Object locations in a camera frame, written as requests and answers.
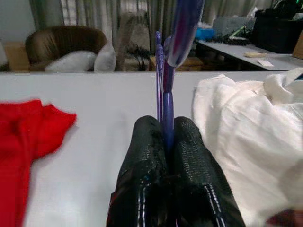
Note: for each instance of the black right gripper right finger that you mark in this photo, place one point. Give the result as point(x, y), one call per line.
point(196, 165)

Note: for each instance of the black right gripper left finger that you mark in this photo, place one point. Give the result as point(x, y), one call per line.
point(142, 165)

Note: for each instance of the white knit garment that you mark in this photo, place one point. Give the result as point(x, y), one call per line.
point(236, 130)

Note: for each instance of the purple plastic hanger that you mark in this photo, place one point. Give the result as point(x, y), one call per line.
point(168, 113)

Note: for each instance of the red garment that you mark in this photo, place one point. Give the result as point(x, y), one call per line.
point(19, 132)

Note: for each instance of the brown cardboard box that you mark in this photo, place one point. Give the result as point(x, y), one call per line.
point(187, 64)

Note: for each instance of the white square pillow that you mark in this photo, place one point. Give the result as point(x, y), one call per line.
point(106, 59)
point(71, 60)

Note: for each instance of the grey side table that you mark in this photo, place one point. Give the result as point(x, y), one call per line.
point(232, 50)

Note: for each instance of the white paper card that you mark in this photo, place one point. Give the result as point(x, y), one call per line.
point(265, 63)

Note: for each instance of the blue box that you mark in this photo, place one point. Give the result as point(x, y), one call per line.
point(204, 33)

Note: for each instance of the grey plastic crate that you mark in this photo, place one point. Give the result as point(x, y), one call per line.
point(227, 23)

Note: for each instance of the brown leather armchair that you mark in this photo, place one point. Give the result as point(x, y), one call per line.
point(66, 37)

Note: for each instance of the black storage box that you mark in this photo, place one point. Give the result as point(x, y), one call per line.
point(277, 33)

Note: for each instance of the wooden speaker box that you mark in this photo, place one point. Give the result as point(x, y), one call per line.
point(298, 47)

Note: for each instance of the grey pleated curtain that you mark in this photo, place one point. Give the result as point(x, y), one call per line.
point(94, 14)

